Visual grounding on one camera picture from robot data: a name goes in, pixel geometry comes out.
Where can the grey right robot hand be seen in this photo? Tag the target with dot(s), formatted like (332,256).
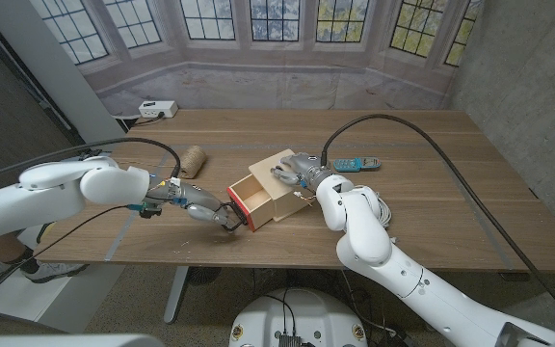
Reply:
(301,166)

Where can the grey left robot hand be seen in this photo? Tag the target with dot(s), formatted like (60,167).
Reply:
(205,201)

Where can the plywood box with slot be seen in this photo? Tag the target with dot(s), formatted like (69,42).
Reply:
(270,171)

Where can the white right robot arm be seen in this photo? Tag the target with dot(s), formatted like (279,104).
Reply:
(403,279)

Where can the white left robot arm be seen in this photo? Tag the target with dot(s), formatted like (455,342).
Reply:
(51,197)

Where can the brown twine spool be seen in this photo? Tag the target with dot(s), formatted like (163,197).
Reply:
(193,161)

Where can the teal toy flip phone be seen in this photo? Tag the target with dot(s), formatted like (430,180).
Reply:
(352,164)

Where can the black round floor object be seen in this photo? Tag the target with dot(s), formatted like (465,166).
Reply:
(204,275)

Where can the grey table leg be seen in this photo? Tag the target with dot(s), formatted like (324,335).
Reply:
(176,294)

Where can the printed window backdrop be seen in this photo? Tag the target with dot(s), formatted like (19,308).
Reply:
(268,72)

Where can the white power strip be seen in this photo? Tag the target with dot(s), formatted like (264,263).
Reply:
(158,108)

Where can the long black device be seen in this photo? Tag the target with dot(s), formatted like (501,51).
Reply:
(90,154)

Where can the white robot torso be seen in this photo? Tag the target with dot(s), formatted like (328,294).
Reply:
(301,318)

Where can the grey sneaker with black sock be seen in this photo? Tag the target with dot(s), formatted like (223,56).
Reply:
(51,272)

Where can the white floor platform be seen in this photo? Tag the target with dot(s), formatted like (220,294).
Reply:
(65,301)

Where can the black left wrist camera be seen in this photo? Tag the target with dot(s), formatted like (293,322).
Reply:
(148,210)

